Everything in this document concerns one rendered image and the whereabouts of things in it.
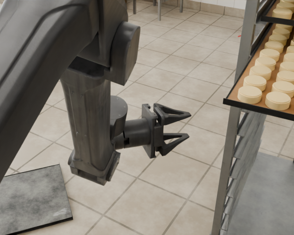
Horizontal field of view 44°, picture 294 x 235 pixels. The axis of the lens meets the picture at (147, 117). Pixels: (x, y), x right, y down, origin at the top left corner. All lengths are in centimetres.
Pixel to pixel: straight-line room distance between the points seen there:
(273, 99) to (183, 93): 195
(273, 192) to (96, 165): 127
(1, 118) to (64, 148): 200
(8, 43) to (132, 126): 51
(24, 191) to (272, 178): 123
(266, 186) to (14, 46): 164
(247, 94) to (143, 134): 24
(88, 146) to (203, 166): 156
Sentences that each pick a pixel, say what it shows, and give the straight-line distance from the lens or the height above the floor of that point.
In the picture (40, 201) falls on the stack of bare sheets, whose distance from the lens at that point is 192.
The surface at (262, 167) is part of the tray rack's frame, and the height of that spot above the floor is 15.
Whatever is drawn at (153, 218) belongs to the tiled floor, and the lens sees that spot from 180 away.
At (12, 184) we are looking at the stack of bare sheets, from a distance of 205.
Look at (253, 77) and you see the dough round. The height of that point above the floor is 97.
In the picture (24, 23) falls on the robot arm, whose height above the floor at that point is 128.
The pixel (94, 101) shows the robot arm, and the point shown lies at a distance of 44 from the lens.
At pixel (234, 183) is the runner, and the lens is 141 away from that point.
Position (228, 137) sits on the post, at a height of 66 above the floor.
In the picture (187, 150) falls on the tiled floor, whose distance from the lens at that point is 218.
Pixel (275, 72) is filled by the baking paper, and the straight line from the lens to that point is 97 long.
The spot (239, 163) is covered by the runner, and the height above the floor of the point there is 50.
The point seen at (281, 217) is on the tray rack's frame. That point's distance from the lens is 170.
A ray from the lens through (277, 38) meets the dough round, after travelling 113.
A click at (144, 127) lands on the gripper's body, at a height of 94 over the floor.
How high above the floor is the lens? 137
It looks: 34 degrees down
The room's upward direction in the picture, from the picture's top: straight up
